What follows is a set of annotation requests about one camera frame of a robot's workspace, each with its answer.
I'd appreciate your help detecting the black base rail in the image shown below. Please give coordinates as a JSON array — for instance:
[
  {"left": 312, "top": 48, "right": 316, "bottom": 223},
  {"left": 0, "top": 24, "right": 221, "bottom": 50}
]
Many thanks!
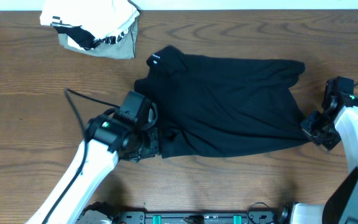
[{"left": 76, "top": 210, "right": 287, "bottom": 224}]

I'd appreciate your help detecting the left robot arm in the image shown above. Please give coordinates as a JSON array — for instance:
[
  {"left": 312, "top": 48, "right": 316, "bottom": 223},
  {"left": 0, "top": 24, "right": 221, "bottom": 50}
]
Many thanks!
[{"left": 28, "top": 91, "right": 160, "bottom": 223}]

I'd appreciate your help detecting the black t-shirt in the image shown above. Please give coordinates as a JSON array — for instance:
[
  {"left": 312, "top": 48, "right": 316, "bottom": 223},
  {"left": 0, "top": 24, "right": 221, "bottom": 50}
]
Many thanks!
[{"left": 134, "top": 45, "right": 308, "bottom": 158}]

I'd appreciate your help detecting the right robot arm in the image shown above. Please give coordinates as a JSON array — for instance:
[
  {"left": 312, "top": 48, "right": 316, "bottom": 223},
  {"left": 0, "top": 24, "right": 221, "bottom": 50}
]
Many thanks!
[{"left": 288, "top": 77, "right": 358, "bottom": 224}]

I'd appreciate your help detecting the grey-beige folded garment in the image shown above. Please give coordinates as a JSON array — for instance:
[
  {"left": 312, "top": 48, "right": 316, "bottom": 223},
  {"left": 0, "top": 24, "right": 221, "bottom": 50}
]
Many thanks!
[{"left": 58, "top": 19, "right": 138, "bottom": 59}]

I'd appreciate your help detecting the black and white garment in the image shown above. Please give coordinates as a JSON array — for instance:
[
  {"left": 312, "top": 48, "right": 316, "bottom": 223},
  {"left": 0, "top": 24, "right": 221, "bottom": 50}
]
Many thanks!
[{"left": 50, "top": 16, "right": 137, "bottom": 50}]

